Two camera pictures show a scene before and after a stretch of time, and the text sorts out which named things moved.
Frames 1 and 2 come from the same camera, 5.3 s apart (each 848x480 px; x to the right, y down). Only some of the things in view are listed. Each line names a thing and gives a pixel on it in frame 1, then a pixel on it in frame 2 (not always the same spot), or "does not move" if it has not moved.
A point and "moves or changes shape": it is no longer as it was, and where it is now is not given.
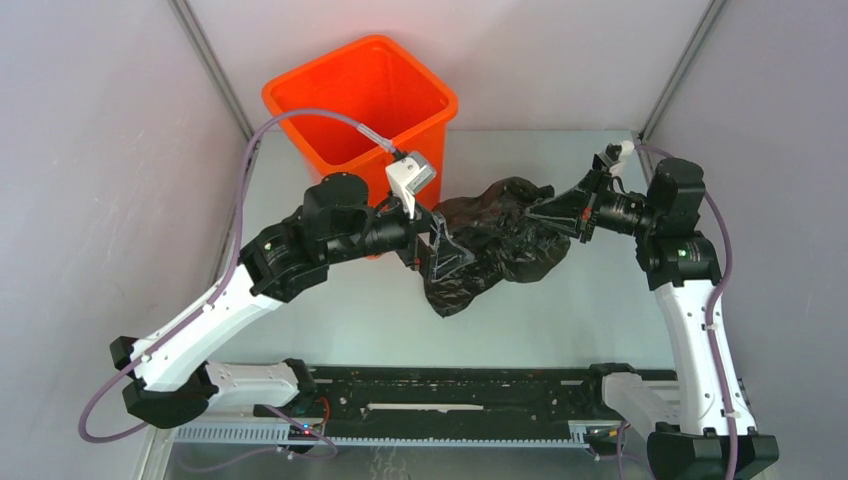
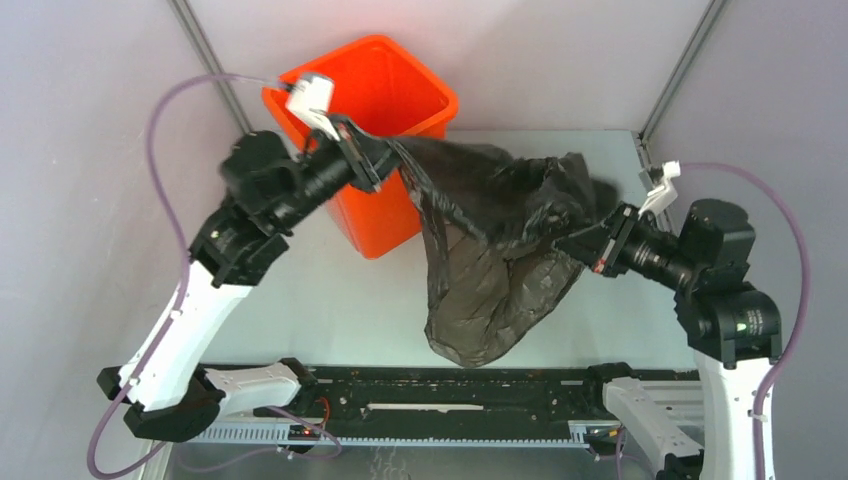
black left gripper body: [420, 255] → [361, 171]
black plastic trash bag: [508, 245] moves or changes shape
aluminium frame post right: [709, 20] does not move
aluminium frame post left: [189, 21] does not move
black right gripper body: [585, 213] → [617, 231]
